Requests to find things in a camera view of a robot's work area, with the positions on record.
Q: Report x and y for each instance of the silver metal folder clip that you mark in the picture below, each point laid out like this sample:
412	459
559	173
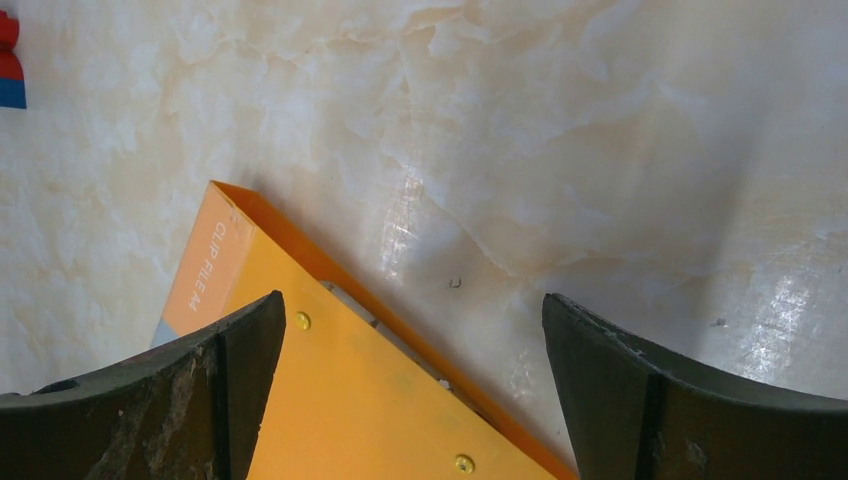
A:
401	345

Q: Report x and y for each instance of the red and blue toy brick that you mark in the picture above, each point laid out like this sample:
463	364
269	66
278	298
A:
13	91

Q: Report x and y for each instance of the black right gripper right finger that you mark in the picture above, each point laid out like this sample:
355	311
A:
637	410

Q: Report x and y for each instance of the orange clip file folder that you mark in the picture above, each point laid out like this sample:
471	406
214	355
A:
345	403

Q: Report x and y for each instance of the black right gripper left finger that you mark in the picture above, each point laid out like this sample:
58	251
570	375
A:
191	408

